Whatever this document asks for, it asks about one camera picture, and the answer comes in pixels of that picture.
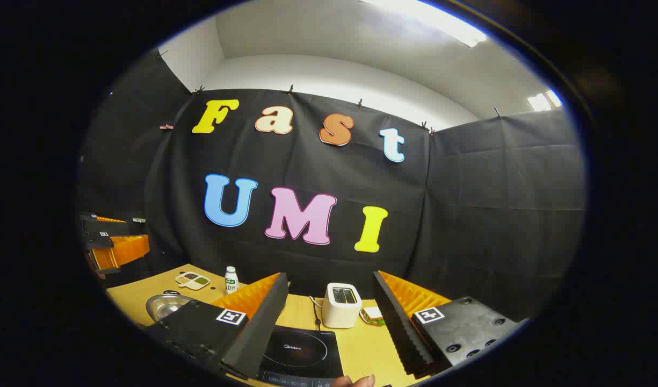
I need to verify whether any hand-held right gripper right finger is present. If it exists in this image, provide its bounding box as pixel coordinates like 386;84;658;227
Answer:
373;270;528;379

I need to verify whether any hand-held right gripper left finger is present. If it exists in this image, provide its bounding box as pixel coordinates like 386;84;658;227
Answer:
146;273;290;379

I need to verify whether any black induction cooktop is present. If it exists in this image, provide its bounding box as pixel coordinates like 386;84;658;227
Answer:
256;325;344;387

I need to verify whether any steel pot with black handle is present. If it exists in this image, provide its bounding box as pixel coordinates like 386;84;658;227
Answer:
145;291;198;323

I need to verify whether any sandwich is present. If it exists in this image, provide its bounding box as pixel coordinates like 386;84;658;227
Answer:
360;306;386;326

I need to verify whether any white toaster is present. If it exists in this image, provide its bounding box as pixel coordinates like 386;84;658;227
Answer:
322;283;363;329

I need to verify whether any divided dish of beans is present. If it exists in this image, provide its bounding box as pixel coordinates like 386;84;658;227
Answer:
175;271;211;291

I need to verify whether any black backdrop cloth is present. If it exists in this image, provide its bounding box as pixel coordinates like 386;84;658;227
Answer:
76;48;586;323

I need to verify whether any small ceiling light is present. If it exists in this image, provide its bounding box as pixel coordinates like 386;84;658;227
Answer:
526;89;563;112

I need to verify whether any long ceiling light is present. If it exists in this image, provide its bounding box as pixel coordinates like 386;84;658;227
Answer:
358;0;488;48

